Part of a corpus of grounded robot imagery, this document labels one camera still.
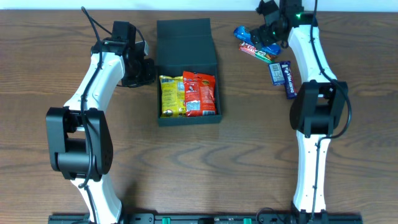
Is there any blue Oreo cookie pack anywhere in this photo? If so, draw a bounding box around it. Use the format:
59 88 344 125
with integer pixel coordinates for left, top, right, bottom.
233 26 282 55

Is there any red KitKat bar wrapper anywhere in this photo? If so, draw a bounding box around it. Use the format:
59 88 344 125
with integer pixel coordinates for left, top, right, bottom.
239 42 277 63

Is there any yellow snack bag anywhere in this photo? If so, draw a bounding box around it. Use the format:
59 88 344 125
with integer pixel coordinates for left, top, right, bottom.
159 75 186 118

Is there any small blue barcode chocolate bar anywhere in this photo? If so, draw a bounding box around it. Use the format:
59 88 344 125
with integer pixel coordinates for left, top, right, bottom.
268 63 285 86

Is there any black cardboard gift box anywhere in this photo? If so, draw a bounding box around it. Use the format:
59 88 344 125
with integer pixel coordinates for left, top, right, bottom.
155 18 222 126

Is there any blue Milka bar wrapper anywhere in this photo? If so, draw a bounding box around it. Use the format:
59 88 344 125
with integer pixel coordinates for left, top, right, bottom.
279 61 297 100

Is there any red snack bag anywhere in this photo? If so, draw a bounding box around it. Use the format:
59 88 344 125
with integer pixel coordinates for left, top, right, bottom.
183 71 216 117

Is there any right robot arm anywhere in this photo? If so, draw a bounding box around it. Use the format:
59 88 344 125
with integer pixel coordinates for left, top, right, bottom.
250 1 352 223

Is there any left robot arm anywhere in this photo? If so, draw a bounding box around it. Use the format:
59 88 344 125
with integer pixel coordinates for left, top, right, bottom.
45 21 156 223

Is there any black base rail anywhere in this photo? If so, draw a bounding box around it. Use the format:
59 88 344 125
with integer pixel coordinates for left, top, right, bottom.
48 212 364 224

